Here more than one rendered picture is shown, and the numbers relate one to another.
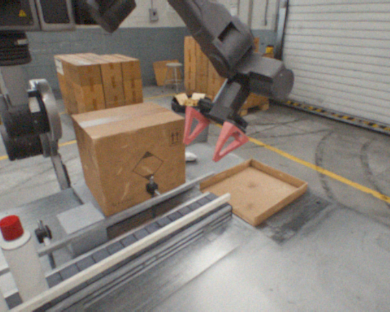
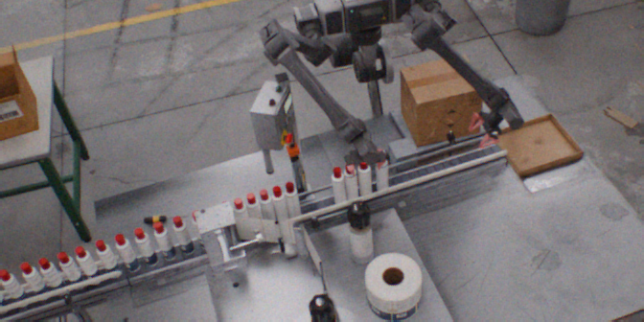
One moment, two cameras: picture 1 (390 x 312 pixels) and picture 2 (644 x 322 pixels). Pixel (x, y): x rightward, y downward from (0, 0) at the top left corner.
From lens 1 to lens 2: 2.31 m
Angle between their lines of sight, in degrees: 29
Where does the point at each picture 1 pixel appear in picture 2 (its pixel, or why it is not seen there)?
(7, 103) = (362, 63)
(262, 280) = (506, 210)
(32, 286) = (384, 184)
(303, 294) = (525, 221)
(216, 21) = (487, 93)
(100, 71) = not seen: outside the picture
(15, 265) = (379, 173)
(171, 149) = (470, 108)
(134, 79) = not seen: outside the picture
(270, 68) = (509, 117)
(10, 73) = (369, 49)
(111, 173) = (425, 122)
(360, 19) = not seen: outside the picture
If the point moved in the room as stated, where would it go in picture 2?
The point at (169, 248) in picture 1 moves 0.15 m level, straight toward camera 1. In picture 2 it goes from (455, 179) to (449, 206)
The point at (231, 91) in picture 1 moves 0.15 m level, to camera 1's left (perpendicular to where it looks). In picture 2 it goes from (494, 116) to (455, 108)
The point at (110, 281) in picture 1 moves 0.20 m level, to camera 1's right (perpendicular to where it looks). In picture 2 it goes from (419, 190) to (466, 200)
